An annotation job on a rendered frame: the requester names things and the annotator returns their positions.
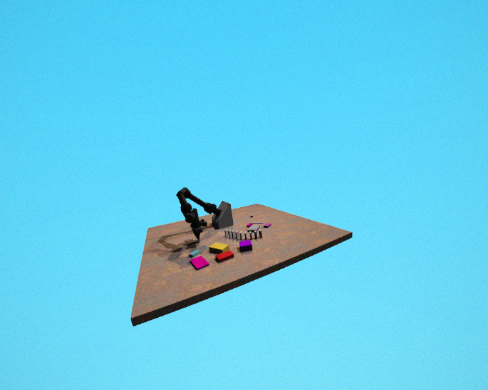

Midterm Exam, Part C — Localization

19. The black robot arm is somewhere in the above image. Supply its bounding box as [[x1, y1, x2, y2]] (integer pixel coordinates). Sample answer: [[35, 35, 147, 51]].
[[176, 187, 222, 227]]

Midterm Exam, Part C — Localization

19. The purple block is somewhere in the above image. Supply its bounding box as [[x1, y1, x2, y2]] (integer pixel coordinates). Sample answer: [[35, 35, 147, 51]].
[[239, 240, 252, 252]]

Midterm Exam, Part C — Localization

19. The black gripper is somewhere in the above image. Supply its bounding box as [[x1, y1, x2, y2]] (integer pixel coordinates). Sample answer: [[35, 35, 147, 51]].
[[190, 219, 202, 240]]

